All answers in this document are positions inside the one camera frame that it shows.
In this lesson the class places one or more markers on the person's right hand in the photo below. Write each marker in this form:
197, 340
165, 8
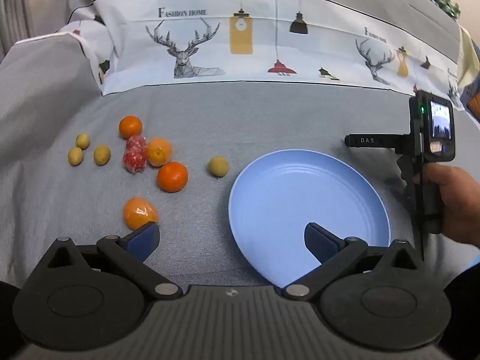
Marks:
459, 202

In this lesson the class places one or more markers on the small yellow-green fruit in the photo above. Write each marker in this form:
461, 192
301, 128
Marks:
102, 155
75, 156
83, 141
218, 166

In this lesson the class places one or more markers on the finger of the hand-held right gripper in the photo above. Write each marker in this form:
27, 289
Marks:
350, 140

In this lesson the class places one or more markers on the bare orange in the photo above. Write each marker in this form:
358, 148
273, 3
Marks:
130, 127
172, 176

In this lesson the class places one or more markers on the cream cloth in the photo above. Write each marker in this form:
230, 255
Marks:
468, 56

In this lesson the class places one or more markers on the grey ribbed curtain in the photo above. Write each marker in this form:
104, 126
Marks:
15, 7

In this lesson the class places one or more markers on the plastic-wrapped red fruit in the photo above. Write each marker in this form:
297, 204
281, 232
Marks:
134, 160
135, 143

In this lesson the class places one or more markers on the plastic-wrapped orange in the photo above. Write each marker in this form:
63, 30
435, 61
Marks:
159, 152
138, 212

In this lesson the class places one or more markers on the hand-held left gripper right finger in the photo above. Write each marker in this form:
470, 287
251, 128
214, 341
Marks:
318, 242

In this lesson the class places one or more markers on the light blue plate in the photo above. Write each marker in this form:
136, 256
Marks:
300, 195

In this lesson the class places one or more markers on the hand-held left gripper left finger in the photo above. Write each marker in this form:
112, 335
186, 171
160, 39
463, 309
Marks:
144, 240

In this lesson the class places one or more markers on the grey printed bed sheet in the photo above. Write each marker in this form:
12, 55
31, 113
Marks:
225, 120

